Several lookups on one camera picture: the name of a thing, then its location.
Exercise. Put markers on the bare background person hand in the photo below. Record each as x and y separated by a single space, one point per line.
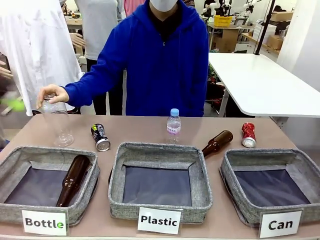
5 71
78 40

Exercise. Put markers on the person's right hand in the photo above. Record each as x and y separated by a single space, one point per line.
56 92

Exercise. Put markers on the large clear plastic bottle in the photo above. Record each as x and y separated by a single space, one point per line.
58 120

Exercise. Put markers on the black drink can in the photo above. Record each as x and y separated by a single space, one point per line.
100 136

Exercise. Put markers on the small blue capped water bottle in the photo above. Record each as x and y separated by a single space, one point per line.
173 125

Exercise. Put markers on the brown glass bottle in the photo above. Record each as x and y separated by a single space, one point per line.
220 140
75 175

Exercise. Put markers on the crushed red drink can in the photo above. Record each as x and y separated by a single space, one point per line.
248 132

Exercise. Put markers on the blue sleeved right forearm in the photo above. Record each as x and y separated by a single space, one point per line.
85 90

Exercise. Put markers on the grey basket labelled Plastic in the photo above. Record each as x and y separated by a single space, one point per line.
117 175

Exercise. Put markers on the grey basket labelled Bottle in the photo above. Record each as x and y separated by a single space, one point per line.
10 212

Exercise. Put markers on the grey basket labelled Can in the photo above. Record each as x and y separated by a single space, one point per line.
230 175

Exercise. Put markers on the white Can label sign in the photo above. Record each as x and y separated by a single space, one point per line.
280 224

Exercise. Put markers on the wooden background desk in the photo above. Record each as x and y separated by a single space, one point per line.
74 23

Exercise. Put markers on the person in grey shirt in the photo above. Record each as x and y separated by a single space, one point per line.
100 25

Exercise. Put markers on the bright green object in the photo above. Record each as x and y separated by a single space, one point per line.
13 104

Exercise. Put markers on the person in white coat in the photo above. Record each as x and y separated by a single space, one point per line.
37 50

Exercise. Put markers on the person in pink top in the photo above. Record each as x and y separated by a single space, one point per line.
131 6

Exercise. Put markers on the person in blue hoodie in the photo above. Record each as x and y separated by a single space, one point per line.
160 70

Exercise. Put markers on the white face mask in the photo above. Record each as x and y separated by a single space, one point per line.
163 4

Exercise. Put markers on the white Bottle label sign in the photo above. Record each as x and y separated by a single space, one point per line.
45 222

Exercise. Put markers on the yellow plastic crate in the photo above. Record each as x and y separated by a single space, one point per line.
223 21

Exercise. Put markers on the wooden background workbench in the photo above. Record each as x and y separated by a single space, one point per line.
227 40

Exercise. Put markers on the white Plastic label sign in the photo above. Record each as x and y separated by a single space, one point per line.
158 221

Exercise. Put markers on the black vertical pole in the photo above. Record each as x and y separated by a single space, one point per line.
263 27

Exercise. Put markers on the white side table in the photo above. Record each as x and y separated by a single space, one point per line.
262 85

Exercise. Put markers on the small cardboard box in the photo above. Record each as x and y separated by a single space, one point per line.
275 42
282 16

